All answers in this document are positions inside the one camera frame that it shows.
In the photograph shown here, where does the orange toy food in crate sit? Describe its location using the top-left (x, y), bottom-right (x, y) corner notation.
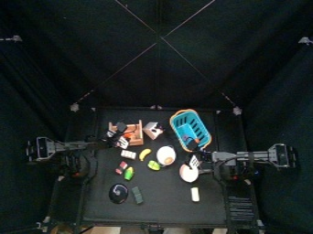
top-left (121, 131), bottom-right (138, 141)

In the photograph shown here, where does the wooden toy crate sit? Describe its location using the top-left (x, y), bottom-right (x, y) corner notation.
top-left (106, 119), bottom-right (145, 147)

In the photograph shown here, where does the white toy frying pan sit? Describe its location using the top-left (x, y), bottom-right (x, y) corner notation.
top-left (177, 163), bottom-right (213, 184)

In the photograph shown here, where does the white toy block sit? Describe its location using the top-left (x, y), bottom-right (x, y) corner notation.
top-left (120, 149), bottom-right (136, 160)

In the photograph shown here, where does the blue basket with orange rim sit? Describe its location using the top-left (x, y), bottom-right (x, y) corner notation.
top-left (168, 109), bottom-right (212, 153)

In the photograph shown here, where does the yellow toy banana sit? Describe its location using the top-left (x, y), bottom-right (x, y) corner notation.
top-left (137, 148), bottom-right (152, 162)

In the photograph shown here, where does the red and white toy piece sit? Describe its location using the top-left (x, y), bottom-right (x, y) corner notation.
top-left (114, 161), bottom-right (129, 176)

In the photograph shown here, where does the small white toy house box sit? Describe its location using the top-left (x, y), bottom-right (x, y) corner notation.
top-left (141, 122), bottom-right (164, 141)

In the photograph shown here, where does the green toy lime slice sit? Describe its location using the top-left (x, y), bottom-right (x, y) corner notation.
top-left (146, 160), bottom-right (163, 172)

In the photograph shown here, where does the green and yellow toy corn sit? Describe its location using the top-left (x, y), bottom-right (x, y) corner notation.
top-left (122, 166), bottom-right (134, 182)

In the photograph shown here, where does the cream toy butter block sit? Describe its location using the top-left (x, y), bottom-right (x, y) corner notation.
top-left (189, 186), bottom-right (201, 203)

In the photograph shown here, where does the black round bowl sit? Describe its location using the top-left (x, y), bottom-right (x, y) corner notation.
top-left (106, 183), bottom-right (130, 205)

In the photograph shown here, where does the dark green toy block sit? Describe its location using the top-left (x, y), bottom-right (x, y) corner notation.
top-left (130, 186), bottom-right (144, 205)

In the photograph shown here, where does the white printed label sticker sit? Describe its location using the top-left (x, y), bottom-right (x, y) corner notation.
top-left (227, 196), bottom-right (253, 223)

